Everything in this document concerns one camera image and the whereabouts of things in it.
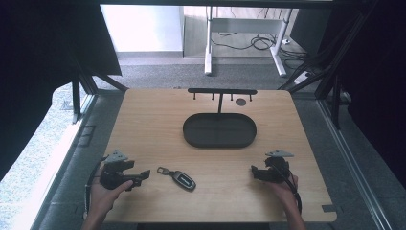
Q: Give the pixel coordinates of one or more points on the metal floor rail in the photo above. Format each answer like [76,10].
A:
[354,166]

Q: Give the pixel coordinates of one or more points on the dark curtain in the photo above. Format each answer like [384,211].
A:
[379,80]
[38,64]

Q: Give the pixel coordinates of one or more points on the white metal desk frame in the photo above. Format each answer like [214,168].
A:
[209,48]

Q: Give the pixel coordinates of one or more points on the black car key fob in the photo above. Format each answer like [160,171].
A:
[180,179]

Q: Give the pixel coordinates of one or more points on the black metal frame stand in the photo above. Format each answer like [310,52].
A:
[332,64]
[76,96]

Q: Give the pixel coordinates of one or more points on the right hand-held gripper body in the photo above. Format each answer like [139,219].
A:
[278,169]

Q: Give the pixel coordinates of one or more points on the white power strip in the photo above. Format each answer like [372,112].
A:
[302,77]

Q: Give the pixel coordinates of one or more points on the grey round table cap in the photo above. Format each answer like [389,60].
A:
[240,102]

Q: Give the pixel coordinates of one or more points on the black key stand with tray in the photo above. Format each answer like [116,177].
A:
[219,129]

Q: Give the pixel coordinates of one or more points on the person's right hand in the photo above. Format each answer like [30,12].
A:
[284,191]

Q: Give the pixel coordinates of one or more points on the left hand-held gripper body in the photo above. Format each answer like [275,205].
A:
[111,174]

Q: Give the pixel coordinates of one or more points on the person's left hand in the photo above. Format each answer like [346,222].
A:
[103,198]

